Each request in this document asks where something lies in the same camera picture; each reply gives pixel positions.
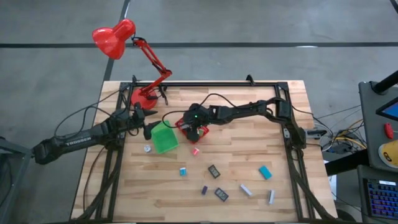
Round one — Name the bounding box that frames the teal staple box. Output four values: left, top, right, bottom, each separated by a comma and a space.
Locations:
258, 165, 274, 180

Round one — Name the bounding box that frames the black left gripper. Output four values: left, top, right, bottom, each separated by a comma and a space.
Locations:
122, 104, 163, 141

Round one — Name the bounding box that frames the red desk lamp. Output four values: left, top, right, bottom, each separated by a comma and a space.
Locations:
91, 17, 174, 111

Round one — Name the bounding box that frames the yellow black cable bundle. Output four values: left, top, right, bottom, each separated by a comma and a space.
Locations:
312, 105, 368, 156

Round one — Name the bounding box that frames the blue backlit keyboard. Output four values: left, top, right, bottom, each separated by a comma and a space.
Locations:
366, 179, 398, 221

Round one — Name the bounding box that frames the green plastic basket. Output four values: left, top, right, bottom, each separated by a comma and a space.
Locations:
150, 119, 180, 155

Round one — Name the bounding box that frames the grey cable connector box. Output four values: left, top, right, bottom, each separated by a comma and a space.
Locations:
305, 127, 328, 140

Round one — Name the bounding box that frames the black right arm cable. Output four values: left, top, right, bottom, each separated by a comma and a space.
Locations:
160, 92, 239, 130

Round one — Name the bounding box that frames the black cart leg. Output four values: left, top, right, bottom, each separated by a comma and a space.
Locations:
325, 148, 379, 177

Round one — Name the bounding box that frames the grey metal stand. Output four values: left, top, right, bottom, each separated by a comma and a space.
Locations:
0, 136, 34, 224

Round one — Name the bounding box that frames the black console pole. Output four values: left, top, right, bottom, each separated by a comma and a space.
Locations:
371, 70, 398, 95

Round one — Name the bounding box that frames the grey operator console cart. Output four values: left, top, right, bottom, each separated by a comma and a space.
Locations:
358, 70, 398, 224

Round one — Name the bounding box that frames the red plastic basket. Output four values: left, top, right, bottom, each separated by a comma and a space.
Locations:
174, 116, 210, 144

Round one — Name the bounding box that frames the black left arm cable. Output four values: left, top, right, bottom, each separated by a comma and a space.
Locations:
54, 90, 125, 138

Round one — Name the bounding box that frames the blue tablet screen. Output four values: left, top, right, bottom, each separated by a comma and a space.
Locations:
375, 96, 398, 122

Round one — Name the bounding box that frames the black metal table frame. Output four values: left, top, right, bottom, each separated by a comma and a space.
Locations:
74, 81, 336, 223

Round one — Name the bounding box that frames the black staple box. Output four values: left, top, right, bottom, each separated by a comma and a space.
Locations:
207, 164, 221, 179

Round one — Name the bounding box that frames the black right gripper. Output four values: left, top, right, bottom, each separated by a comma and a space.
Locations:
182, 103, 219, 143

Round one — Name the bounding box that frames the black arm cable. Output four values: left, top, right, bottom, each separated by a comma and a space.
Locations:
54, 90, 125, 138
160, 92, 239, 130

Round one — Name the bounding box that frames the white paper sheet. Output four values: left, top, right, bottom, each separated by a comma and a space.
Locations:
326, 174, 338, 202

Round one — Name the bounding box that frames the red stop button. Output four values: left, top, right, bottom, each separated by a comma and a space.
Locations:
384, 122, 394, 140

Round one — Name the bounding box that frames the yellow round device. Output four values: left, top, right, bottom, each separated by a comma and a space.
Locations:
377, 139, 398, 170

